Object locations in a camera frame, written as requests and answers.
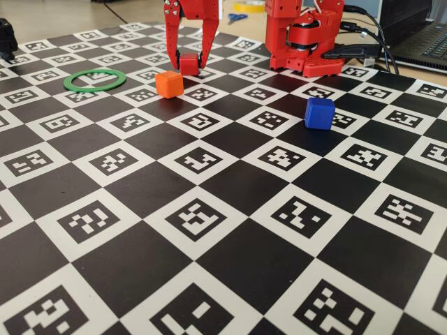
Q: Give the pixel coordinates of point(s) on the yellow tape roll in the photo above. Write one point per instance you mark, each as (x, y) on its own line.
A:
(244, 7)

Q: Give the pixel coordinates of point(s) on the blue cube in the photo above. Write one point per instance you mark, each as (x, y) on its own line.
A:
(319, 115)

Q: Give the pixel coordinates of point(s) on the black laptop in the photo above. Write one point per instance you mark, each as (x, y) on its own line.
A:
(419, 35)

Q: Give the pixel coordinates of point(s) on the orange cube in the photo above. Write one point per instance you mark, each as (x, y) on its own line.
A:
(169, 85)

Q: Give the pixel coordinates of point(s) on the red cube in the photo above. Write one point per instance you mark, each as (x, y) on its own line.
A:
(189, 64)

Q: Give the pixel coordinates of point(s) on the black clamp mount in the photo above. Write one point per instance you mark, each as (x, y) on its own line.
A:
(7, 38)

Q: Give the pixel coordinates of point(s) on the red robot arm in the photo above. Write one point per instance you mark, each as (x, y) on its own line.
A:
(279, 35)

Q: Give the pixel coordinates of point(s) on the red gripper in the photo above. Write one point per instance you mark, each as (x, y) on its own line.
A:
(173, 14)

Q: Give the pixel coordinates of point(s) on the pale blue panel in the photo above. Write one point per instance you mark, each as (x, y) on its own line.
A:
(372, 7)

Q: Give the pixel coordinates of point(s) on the black adapter hub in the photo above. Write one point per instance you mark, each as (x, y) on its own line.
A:
(352, 51)

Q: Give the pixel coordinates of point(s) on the small grey box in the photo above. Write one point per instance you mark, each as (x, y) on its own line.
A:
(370, 62)

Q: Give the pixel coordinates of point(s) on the black white marker checkerboard mat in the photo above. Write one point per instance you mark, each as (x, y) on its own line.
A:
(223, 265)

